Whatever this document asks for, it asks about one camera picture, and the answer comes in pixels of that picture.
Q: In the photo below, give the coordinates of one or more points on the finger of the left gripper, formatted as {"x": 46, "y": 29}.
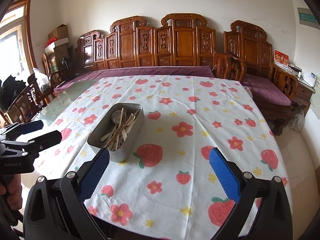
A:
{"x": 26, "y": 128}
{"x": 45, "y": 141}

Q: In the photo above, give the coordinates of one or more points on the cream plastic fork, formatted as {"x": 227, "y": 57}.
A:
{"x": 121, "y": 135}

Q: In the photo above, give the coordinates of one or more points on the carved wooden long sofa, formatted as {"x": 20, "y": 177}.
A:
{"x": 183, "y": 40}

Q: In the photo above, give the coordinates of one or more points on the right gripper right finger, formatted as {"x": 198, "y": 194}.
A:
{"x": 273, "y": 219}

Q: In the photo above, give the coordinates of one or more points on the metal rectangular tray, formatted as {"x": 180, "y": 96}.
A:
{"x": 106, "y": 125}

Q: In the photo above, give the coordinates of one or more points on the floral strawberry tablecloth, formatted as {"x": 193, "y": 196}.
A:
{"x": 166, "y": 187}

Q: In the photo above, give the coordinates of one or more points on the white router box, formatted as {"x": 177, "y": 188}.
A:
{"x": 310, "y": 78}

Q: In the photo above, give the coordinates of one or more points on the carved wooden armchair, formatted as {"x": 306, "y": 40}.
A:
{"x": 248, "y": 52}

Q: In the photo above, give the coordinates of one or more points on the purple armchair cushion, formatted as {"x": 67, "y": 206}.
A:
{"x": 264, "y": 91}

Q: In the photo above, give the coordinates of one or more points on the wooden side table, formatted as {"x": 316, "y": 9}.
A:
{"x": 303, "y": 96}

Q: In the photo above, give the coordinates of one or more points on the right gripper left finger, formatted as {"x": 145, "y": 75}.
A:
{"x": 55, "y": 208}

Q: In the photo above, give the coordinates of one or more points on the person's left hand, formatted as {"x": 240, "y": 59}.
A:
{"x": 14, "y": 188}

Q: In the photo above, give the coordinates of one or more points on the green wall sign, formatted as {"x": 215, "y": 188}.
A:
{"x": 307, "y": 18}

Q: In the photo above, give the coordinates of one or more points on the stacked cardboard boxes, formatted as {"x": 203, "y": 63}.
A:
{"x": 57, "y": 48}

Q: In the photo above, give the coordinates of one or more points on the white plastic bag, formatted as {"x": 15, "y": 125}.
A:
{"x": 42, "y": 81}

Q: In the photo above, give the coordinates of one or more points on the wooden chopstick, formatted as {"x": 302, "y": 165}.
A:
{"x": 138, "y": 111}
{"x": 111, "y": 141}

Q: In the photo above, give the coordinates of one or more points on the purple sofa cushion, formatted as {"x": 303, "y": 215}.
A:
{"x": 167, "y": 70}

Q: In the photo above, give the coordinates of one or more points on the white plastic spoon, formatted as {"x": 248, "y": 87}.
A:
{"x": 108, "y": 136}

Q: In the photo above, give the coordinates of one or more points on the grey bag on floor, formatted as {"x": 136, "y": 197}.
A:
{"x": 298, "y": 120}

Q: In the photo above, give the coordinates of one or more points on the red greeting card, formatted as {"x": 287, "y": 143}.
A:
{"x": 280, "y": 58}

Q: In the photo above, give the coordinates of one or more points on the white ceramic spoon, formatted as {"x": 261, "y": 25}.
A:
{"x": 117, "y": 117}

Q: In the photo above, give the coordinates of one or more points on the dark wooden chair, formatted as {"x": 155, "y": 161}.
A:
{"x": 21, "y": 101}

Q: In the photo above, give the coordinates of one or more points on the white wall poster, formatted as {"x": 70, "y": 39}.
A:
{"x": 315, "y": 99}

